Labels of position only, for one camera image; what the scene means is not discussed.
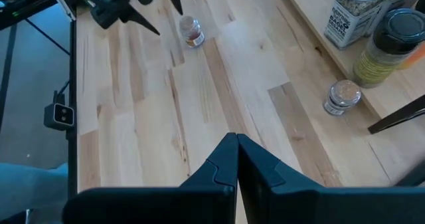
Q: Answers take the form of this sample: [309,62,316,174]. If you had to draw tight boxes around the small black camera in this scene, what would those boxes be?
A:
[43,90,76,132]

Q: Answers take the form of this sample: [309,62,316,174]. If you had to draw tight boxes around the grey desk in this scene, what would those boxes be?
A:
[0,0,59,31]

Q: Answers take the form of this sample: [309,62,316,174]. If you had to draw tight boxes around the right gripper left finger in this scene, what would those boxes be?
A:
[179,132,239,224]

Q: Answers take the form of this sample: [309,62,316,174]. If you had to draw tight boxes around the small clear glass spice jar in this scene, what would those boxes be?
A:
[178,15,206,49]
[323,79,363,117]

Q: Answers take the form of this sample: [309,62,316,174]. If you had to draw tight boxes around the black lid jar yellow-green label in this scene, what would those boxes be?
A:
[352,7,425,88]

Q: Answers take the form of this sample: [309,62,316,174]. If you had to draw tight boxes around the black lid jar orange spice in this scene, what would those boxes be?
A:
[396,0,425,70]

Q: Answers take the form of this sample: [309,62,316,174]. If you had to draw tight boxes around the silver metal bracket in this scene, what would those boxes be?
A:
[48,0,76,21]

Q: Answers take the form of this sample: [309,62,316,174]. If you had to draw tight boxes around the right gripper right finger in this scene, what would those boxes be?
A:
[237,133,325,224]

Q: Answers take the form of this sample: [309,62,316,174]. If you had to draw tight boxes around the black metal table frame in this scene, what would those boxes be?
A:
[0,17,80,198]

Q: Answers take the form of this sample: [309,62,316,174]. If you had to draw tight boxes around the person's leg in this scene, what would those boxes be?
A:
[0,162,69,220]

